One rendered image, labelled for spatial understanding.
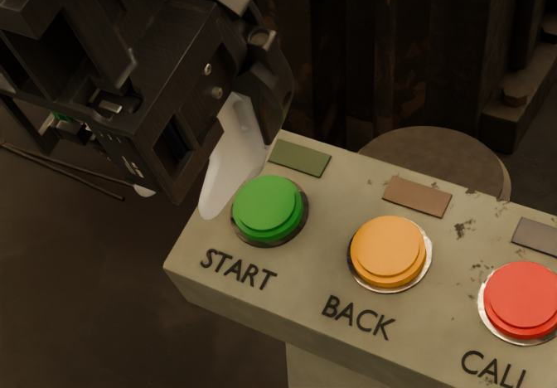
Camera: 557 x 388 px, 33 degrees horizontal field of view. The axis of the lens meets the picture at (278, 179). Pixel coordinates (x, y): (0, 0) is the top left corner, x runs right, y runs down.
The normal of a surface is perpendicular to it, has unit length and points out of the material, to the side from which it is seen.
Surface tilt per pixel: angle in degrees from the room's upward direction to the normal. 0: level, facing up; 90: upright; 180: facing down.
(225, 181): 93
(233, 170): 93
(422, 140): 0
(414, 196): 20
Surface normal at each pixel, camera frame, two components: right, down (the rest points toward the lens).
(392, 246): -0.22, -0.51
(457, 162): -0.05, -0.75
